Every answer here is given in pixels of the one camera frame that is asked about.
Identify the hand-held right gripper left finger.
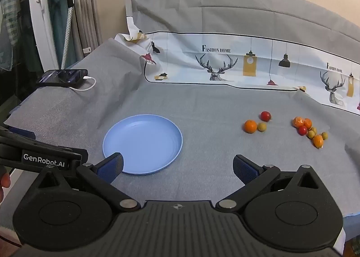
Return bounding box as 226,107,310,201
34,152,141,212

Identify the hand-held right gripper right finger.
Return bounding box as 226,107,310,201
216,155,324,213

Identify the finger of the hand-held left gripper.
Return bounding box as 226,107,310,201
74,150,90,168
0,125,37,143

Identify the blue plate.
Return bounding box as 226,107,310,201
103,114,183,175

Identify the person's left hand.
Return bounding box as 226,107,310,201
0,174,12,205

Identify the black smartphone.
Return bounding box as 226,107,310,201
36,69,88,88

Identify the grey cloth with printed side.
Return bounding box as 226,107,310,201
6,0,360,218

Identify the teal garment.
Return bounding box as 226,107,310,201
45,0,74,69

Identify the plaid shirt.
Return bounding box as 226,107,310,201
0,0,22,72

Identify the blue cloth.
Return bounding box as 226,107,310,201
344,212,360,249

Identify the grey curtain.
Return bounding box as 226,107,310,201
72,0,103,62

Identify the white charging cable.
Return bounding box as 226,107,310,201
70,76,97,92

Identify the white curved frame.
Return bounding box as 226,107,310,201
27,0,61,73

